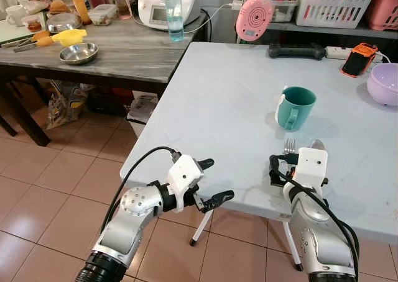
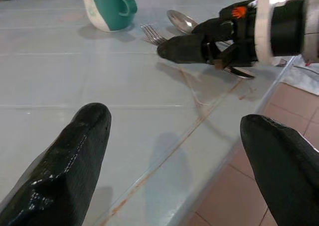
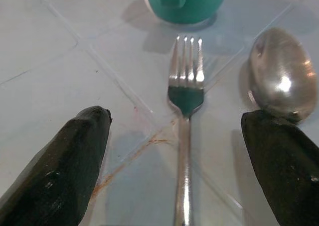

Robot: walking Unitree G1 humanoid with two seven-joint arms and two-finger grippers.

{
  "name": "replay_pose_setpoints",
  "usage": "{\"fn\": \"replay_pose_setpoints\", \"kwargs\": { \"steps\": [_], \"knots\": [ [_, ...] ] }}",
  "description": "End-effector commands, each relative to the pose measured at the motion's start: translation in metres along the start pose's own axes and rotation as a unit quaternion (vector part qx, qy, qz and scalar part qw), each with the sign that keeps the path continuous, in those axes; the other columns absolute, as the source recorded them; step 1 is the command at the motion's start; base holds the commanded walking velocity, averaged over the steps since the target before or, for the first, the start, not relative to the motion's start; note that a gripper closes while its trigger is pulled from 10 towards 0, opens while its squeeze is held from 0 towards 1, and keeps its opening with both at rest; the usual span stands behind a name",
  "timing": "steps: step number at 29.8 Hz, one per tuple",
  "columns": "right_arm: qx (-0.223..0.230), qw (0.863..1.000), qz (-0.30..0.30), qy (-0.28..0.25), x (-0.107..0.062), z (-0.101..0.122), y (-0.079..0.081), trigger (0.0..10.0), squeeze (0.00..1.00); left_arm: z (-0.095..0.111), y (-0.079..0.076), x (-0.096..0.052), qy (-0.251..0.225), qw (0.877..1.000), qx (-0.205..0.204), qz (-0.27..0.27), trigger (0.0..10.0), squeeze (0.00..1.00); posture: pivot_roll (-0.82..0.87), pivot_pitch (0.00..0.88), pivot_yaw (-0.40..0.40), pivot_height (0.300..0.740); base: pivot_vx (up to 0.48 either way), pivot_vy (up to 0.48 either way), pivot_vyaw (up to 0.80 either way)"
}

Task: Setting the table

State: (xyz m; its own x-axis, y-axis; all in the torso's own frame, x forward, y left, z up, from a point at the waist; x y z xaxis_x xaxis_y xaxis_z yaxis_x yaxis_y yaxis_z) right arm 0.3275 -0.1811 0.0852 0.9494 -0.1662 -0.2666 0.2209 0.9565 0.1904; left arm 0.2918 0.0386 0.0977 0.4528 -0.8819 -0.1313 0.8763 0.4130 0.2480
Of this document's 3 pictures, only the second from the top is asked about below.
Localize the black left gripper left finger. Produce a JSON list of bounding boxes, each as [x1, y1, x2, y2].
[[0, 102, 112, 226]]

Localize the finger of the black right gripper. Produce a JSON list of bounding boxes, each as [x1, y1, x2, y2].
[[191, 17, 235, 43], [157, 33, 208, 65]]

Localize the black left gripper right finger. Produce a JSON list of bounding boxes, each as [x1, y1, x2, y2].
[[240, 114, 319, 226]]

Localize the silver metal spoon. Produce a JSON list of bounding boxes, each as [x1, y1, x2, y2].
[[166, 9, 200, 35]]

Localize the teal and white cup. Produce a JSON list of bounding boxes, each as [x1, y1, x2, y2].
[[80, 0, 139, 33]]

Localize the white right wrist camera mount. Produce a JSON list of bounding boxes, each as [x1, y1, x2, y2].
[[253, 0, 286, 65]]

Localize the thin black cable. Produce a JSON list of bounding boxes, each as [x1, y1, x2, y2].
[[293, 63, 319, 75]]

